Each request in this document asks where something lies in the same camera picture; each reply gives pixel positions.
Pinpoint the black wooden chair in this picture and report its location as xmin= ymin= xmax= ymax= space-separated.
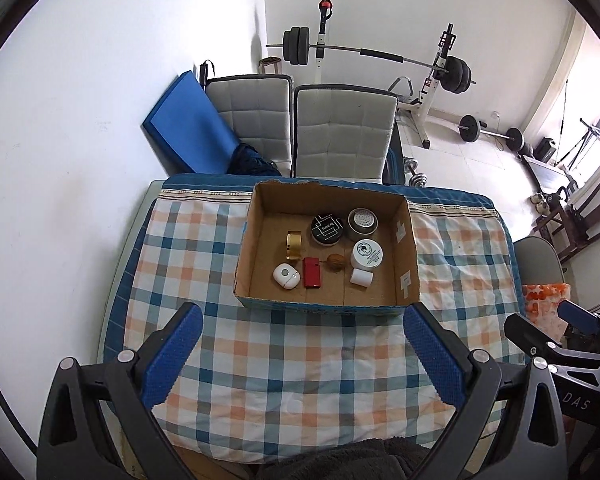
xmin=545 ymin=179 xmax=600 ymax=261

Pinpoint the black patterned round tin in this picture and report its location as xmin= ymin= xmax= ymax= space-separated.
xmin=310 ymin=210 xmax=346 ymax=246

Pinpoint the grey padded chair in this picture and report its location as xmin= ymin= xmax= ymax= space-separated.
xmin=292 ymin=84 xmax=400 ymax=183
xmin=205 ymin=74 xmax=295 ymax=177

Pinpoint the small red box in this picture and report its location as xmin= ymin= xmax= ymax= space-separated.
xmin=302 ymin=257 xmax=322 ymax=289

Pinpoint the red and black handle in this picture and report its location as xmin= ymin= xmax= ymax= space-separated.
xmin=317 ymin=0 xmax=336 ymax=36

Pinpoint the white jar with label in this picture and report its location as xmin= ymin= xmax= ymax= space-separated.
xmin=350 ymin=239 xmax=384 ymax=270

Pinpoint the checked tablecloth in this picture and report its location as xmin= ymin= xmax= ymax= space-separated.
xmin=102 ymin=172 xmax=528 ymax=463

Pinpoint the white rounded plastic case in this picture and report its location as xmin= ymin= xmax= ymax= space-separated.
xmin=273 ymin=263 xmax=301 ymax=291

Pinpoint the blue foam mat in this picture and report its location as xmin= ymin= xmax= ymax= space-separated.
xmin=141 ymin=71 xmax=241 ymax=175

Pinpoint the dark fleece clothing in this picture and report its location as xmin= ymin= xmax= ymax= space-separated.
xmin=272 ymin=437 xmax=431 ymax=480

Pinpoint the metal round tin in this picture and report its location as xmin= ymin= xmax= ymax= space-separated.
xmin=347 ymin=208 xmax=379 ymax=240

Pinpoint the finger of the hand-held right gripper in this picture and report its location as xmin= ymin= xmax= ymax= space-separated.
xmin=504 ymin=314 xmax=600 ymax=366
xmin=557 ymin=301 xmax=600 ymax=348

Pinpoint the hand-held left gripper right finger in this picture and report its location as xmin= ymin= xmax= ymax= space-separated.
xmin=402 ymin=302 xmax=567 ymax=480

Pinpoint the low glass table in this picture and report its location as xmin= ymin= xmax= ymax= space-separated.
xmin=521 ymin=154 xmax=578 ymax=192

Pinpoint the orange and white cloth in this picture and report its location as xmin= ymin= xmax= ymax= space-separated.
xmin=522 ymin=284 xmax=571 ymax=346

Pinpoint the white weight rack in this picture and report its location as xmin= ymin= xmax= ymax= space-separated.
xmin=312 ymin=22 xmax=458 ymax=150

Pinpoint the cardboard box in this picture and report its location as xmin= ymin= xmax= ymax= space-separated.
xmin=232 ymin=178 xmax=421 ymax=317

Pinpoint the dark blue knitted cloth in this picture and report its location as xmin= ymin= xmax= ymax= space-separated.
xmin=227 ymin=142 xmax=283 ymax=177

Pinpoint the small chrome dumbbell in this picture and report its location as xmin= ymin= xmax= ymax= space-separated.
xmin=404 ymin=157 xmax=429 ymax=188

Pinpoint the long barbell with black plates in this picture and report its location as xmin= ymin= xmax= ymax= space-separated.
xmin=266 ymin=26 xmax=478 ymax=95

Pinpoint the grey round seat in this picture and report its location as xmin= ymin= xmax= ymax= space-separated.
xmin=511 ymin=236 xmax=570 ymax=288

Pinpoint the short barbell with black plates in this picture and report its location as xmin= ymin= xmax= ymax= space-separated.
xmin=457 ymin=114 xmax=525 ymax=152

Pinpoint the small black box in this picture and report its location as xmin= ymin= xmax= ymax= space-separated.
xmin=534 ymin=136 xmax=557 ymax=163

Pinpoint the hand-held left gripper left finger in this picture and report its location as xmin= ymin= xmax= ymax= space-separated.
xmin=36 ymin=302 xmax=204 ymax=480

